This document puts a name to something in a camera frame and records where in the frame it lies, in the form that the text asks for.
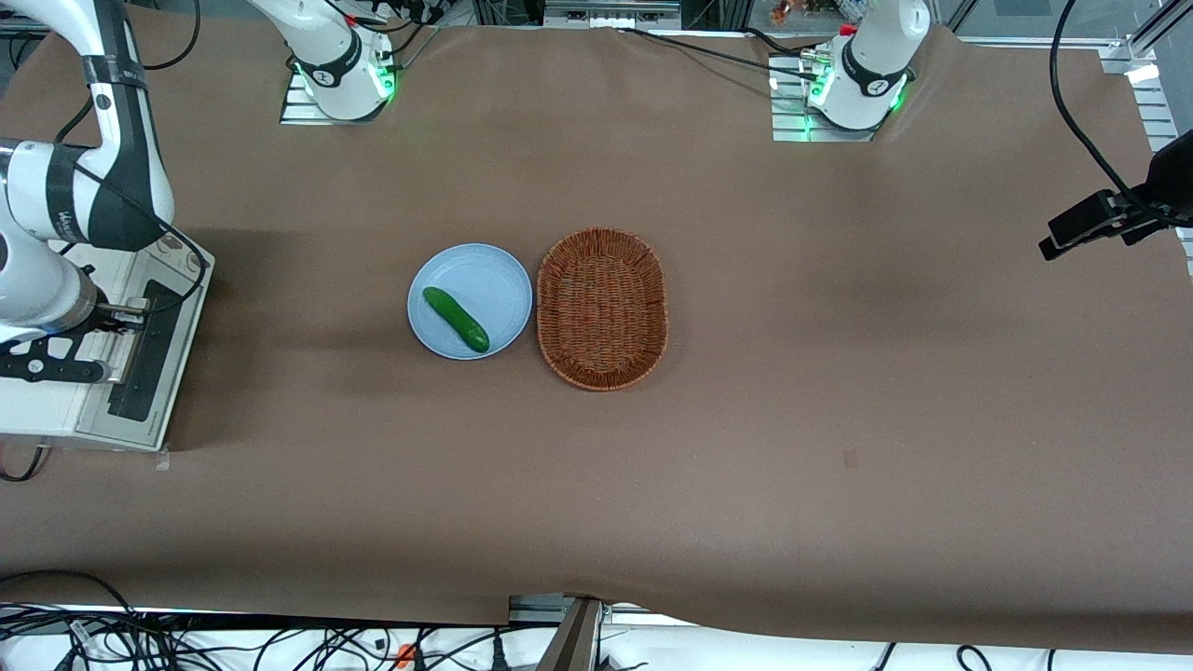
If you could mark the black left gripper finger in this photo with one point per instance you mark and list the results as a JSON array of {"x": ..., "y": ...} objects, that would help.
[
  {"x": 1081, "y": 216},
  {"x": 1086, "y": 244}
]

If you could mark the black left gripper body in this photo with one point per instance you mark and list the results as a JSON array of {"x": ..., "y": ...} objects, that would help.
[{"x": 1133, "y": 211}]

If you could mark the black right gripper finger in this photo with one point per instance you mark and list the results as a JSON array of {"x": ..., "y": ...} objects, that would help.
[
  {"x": 65, "y": 370},
  {"x": 114, "y": 325}
]

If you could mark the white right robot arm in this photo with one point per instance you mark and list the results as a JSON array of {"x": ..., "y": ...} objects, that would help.
[{"x": 28, "y": 196}]

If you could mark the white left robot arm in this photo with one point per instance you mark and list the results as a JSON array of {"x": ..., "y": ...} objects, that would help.
[{"x": 876, "y": 56}]

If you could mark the white toaster oven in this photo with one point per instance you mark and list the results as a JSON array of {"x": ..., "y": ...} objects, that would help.
[{"x": 47, "y": 410}]

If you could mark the round oven knob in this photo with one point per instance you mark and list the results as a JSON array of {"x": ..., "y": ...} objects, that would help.
[
  {"x": 173, "y": 246},
  {"x": 196, "y": 263}
]

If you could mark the clear tape piece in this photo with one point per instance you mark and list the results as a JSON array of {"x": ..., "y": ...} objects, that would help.
[{"x": 163, "y": 459}]

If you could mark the brown table cover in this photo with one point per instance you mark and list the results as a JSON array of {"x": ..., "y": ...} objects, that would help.
[{"x": 839, "y": 391}]

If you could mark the green cucumber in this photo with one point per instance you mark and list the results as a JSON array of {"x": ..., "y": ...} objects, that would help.
[{"x": 455, "y": 319}]

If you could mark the light blue plate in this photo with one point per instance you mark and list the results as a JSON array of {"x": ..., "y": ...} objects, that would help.
[{"x": 485, "y": 280}]

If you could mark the brown wicker basket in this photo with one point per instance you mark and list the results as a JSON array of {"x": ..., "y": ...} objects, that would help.
[{"x": 601, "y": 309}]

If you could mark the aluminium side frame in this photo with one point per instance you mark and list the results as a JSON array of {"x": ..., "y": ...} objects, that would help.
[{"x": 1156, "y": 102}]

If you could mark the aluminium frame profile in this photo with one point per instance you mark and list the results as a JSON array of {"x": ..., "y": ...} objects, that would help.
[{"x": 536, "y": 608}]

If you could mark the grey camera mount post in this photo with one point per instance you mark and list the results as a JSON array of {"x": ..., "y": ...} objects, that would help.
[{"x": 573, "y": 638}]

